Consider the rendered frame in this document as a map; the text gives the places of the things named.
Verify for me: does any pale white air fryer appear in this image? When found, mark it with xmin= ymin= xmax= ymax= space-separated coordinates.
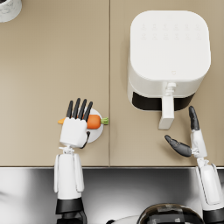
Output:
xmin=126 ymin=10 xmax=212 ymax=130

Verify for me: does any orange carrot with green top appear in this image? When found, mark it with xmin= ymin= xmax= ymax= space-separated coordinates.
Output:
xmin=57 ymin=114 xmax=109 ymax=130

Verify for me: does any white marbled round pot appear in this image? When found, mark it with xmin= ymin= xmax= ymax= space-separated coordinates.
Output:
xmin=0 ymin=0 xmax=23 ymax=24

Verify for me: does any small white round plate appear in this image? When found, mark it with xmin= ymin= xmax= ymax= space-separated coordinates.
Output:
xmin=81 ymin=108 xmax=105 ymax=144

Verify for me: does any dark round robot body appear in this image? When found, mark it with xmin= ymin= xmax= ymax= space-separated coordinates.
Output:
xmin=105 ymin=203 xmax=206 ymax=224

